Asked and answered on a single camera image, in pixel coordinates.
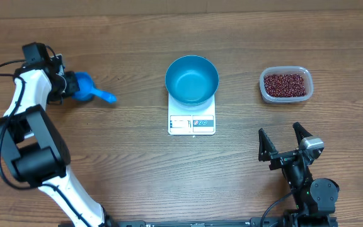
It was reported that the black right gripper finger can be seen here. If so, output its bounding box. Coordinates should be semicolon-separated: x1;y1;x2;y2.
292;122;313;145
258;128;278;161

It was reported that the blue plastic measuring scoop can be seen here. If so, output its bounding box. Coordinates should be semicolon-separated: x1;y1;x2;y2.
72;72;117;103

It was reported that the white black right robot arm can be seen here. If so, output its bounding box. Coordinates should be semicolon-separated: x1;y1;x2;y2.
258;122;340;227

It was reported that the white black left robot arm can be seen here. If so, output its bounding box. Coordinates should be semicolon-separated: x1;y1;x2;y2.
0;55;115;226

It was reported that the white digital kitchen scale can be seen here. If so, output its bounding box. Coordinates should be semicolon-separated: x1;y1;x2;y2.
168;95;216;136

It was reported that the teal metal bowl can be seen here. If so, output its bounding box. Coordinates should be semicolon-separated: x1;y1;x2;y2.
164;55;219;106

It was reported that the clear container of red beans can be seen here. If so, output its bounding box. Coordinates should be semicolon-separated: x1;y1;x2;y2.
259;66;314;104

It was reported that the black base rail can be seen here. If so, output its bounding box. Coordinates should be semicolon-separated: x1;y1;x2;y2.
58;216;338;227

